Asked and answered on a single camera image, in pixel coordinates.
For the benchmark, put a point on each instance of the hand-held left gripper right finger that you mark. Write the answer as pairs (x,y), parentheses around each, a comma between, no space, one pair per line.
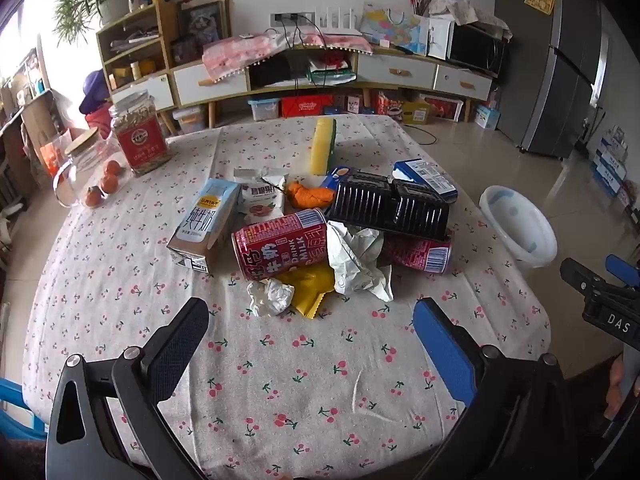
(442,355)

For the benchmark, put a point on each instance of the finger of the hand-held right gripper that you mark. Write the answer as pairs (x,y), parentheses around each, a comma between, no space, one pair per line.
(582,277)
(625,272)

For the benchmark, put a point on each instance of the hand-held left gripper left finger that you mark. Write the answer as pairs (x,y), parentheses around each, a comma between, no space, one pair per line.
(180,345)

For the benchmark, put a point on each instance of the white plastic basin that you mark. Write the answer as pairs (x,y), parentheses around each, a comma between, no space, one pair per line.
(515,240)

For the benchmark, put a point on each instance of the red drink can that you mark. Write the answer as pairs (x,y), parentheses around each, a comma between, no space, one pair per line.
(275,250)
(415,255)

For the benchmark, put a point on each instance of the large white paper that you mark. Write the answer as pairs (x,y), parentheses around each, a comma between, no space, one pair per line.
(355,260)

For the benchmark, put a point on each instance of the yellow wrapper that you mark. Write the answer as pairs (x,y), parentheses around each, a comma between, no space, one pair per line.
(307,292)

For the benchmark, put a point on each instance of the person's right hand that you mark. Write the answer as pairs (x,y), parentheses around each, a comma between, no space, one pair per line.
(622,377)

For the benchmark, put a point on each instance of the small crumpled white tissue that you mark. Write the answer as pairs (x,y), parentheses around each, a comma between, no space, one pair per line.
(270,297)

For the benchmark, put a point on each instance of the stack of white blue boxes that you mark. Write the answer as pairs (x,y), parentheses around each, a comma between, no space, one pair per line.
(612,162)

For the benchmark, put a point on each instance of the white blue milk carton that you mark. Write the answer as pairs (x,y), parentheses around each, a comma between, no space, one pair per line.
(205,220)

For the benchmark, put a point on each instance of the black plastic tray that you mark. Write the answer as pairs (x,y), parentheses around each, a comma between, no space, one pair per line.
(380,205)

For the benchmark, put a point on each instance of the small white pink carton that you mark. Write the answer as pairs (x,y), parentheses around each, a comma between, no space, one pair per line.
(260,200)

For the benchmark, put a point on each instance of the small orange fruit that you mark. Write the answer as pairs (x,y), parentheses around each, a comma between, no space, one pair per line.
(112,167)
(93,196)
(109,183)

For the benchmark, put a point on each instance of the blue white carton box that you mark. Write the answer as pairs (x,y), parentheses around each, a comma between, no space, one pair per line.
(425,175)

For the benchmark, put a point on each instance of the orange plastic wrapper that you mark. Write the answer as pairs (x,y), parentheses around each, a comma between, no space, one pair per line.
(307,195)

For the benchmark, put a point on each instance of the glass jar with red label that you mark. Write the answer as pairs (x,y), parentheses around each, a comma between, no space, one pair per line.
(140,145)

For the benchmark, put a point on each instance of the round glass jar wooden lid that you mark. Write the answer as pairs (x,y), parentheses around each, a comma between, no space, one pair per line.
(80,162)

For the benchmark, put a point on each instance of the blue orange small packet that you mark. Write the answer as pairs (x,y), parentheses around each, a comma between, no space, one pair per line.
(336,175)

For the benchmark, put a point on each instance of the grey refrigerator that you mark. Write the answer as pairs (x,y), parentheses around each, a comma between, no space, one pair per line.
(560,60)

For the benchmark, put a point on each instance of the yellow snack box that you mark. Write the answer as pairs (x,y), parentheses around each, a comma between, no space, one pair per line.
(442,107)

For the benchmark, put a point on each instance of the yellow green sponge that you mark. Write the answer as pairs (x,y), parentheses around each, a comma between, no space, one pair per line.
(322,150)

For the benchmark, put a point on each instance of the clear plastic box blue lid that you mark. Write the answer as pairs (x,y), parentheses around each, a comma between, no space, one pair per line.
(264,109)

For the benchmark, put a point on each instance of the black microwave oven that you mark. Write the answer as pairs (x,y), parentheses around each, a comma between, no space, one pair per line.
(475,50)

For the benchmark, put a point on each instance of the purple cap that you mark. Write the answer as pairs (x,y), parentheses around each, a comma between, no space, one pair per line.
(92,92)

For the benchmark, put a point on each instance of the red flat box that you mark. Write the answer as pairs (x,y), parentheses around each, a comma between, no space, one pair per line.
(305,106)

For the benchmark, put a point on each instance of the wooden cabinet with white drawers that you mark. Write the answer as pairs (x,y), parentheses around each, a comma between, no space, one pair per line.
(395,70)

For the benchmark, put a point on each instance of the pink floral cloth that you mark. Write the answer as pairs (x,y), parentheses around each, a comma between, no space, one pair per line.
(235,52)

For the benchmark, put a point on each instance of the green white plastic bag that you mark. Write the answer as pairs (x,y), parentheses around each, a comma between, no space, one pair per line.
(330,72)

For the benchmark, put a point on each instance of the map print bag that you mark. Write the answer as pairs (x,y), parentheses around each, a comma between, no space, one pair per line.
(392,27)

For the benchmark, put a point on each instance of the wooden shelf unit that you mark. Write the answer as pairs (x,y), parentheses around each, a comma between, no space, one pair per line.
(165,25)

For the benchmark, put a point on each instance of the framed picture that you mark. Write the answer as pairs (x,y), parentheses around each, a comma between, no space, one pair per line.
(202,22)

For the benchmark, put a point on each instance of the white picket rack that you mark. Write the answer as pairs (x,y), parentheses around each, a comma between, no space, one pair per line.
(336,19)

